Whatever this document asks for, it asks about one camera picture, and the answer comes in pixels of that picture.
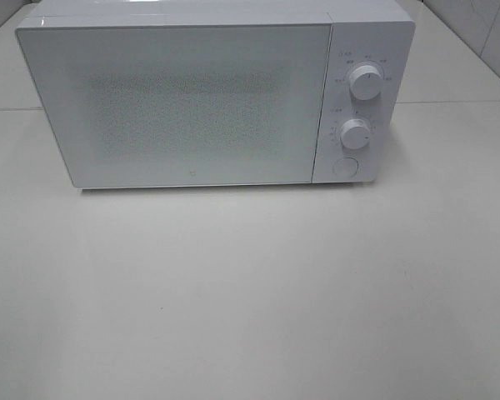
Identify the round white door release button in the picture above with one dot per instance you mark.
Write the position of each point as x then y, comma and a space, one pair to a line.
345, 168

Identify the white microwave knob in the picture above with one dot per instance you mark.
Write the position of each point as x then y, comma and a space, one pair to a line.
365, 80
355, 133

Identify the white microwave door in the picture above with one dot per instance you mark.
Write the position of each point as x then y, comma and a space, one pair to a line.
181, 106

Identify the white microwave oven body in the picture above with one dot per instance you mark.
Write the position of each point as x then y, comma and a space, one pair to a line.
361, 31

